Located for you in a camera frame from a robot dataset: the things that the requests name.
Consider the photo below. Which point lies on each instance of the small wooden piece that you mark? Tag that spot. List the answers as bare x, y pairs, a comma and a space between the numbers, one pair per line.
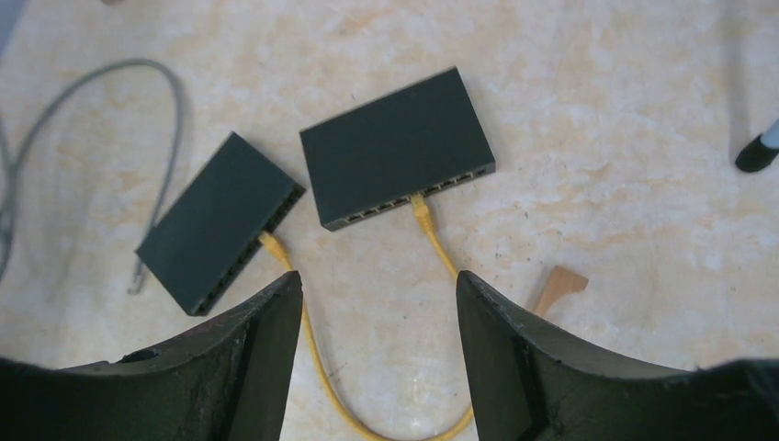
560, 282

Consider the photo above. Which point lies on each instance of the black network switch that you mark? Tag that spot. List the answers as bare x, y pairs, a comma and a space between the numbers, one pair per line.
211, 232
421, 139

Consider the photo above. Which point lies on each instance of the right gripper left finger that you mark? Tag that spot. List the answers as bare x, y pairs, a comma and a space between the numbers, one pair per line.
224, 379

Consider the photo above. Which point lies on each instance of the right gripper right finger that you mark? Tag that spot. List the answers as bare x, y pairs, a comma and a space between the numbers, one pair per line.
531, 380

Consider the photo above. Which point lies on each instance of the grey tripod stand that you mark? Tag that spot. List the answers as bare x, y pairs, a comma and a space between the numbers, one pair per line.
760, 152

